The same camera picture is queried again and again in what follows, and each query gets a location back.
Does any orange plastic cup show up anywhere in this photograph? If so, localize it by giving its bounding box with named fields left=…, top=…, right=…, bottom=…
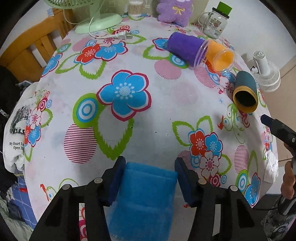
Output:
left=206, top=39, right=235, bottom=72

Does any green desk fan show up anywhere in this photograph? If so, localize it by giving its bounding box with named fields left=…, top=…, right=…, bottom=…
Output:
left=44, top=0, right=122, bottom=37

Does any white fan power cable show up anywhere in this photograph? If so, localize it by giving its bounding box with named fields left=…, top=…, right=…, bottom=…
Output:
left=62, top=6, right=134, bottom=40

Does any white floor fan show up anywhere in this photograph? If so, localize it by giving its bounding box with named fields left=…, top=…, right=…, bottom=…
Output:
left=250, top=51, right=281, bottom=92

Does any floral tablecloth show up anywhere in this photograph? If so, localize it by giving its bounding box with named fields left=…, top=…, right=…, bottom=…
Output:
left=24, top=18, right=276, bottom=240

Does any right hand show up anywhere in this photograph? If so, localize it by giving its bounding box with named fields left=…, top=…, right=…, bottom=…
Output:
left=280, top=142, right=296, bottom=200

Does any white printed t-shirt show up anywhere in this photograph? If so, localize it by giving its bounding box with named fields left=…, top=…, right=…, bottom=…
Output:
left=3, top=83, right=38, bottom=173

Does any cotton swab container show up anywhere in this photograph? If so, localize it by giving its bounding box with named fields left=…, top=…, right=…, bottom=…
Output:
left=127, top=0, right=144, bottom=18

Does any purple plush toy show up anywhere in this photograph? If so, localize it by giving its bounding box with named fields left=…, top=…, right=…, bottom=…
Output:
left=156, top=0, right=193, bottom=27

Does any dark teal yellow cup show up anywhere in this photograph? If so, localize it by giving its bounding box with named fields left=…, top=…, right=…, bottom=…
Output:
left=233, top=71, right=258, bottom=113

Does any purple plastic cup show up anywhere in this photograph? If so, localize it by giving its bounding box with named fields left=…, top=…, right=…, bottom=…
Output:
left=168, top=32, right=209, bottom=68

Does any blue checkered bedsheet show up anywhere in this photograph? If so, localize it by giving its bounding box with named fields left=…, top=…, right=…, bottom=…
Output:
left=1, top=174, right=37, bottom=240

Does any blue plastic cup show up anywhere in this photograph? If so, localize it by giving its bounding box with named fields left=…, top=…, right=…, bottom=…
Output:
left=107, top=162, right=177, bottom=240

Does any glass jar green lid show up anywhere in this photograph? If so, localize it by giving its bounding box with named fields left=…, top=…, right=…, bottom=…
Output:
left=198, top=1, right=232, bottom=39

